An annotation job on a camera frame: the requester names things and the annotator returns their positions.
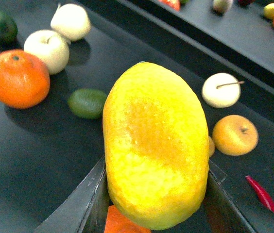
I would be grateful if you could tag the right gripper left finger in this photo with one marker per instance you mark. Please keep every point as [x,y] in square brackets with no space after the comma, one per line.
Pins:
[85,210]

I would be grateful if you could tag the white pear left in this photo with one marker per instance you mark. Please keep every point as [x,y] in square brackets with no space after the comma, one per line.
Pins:
[50,47]

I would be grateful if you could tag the yellow lemon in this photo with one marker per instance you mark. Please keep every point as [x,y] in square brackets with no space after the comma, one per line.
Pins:
[156,147]

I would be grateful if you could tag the white pear with stem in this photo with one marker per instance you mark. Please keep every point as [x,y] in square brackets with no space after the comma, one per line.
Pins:
[221,90]

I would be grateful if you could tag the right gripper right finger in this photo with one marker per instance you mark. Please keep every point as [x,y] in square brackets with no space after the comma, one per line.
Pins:
[222,214]

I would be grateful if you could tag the orange left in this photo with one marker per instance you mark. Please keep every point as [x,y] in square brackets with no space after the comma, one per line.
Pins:
[24,79]

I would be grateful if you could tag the red chili pepper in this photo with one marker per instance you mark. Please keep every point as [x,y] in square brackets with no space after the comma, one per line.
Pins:
[261,193]

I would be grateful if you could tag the green lime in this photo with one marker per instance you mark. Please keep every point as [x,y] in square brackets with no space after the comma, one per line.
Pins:
[87,103]

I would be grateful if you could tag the yellow-orange apple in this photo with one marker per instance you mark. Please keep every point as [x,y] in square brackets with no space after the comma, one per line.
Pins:
[235,135]

